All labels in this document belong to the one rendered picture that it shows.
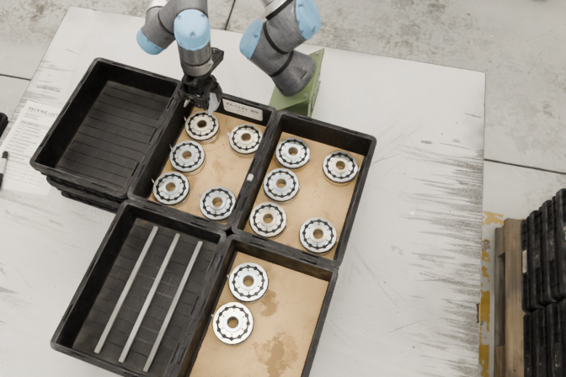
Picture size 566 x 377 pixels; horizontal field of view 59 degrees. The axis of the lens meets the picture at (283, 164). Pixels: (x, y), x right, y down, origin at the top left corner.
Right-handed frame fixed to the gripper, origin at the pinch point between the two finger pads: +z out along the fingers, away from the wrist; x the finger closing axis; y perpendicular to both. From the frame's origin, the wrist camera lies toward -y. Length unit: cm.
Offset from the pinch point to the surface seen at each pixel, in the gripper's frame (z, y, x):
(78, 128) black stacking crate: 20.2, 12.8, -38.2
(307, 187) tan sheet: 14.0, 7.6, 34.7
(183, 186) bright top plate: 13.6, 20.8, 1.3
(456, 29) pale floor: 94, -148, 82
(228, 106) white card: 10.9, -7.2, 3.8
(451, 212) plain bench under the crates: 23, -5, 79
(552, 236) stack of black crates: 49, -22, 125
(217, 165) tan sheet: 16.3, 10.0, 7.2
